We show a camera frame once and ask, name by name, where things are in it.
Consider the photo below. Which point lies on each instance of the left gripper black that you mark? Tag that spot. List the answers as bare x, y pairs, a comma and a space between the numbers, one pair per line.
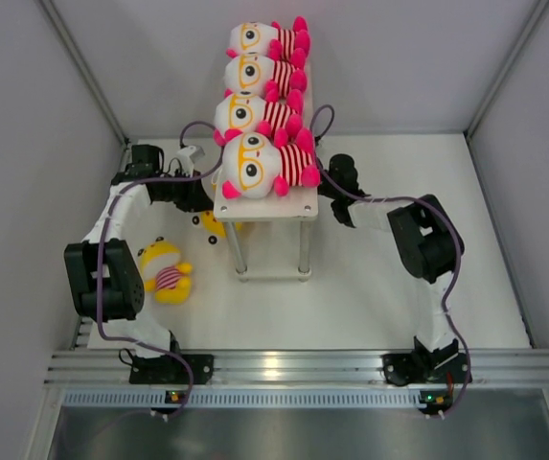
195, 198

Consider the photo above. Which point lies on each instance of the yellow plush striped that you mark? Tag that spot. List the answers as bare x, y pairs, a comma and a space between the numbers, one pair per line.
214, 228

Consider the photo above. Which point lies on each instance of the white plush pink striped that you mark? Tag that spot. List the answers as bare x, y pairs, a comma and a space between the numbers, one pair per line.
271, 40
264, 76

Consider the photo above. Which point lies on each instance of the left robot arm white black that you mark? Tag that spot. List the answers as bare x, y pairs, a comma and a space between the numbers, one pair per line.
110, 283

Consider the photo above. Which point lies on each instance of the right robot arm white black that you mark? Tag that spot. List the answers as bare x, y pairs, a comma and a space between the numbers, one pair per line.
430, 249

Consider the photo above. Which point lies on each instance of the white two-tier shelf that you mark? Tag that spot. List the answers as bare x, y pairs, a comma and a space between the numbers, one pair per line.
299, 205

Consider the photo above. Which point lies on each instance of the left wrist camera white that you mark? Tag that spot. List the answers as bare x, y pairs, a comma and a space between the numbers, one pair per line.
186, 158

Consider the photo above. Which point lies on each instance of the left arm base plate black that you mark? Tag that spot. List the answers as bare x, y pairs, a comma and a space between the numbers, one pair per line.
167, 370

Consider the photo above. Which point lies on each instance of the white slotted cable duct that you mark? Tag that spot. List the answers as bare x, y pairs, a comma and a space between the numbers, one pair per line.
244, 398

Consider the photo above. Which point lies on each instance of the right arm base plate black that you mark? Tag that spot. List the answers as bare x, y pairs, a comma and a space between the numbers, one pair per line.
412, 368

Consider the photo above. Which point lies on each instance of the aluminium front rail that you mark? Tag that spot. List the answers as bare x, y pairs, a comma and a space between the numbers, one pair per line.
509, 368

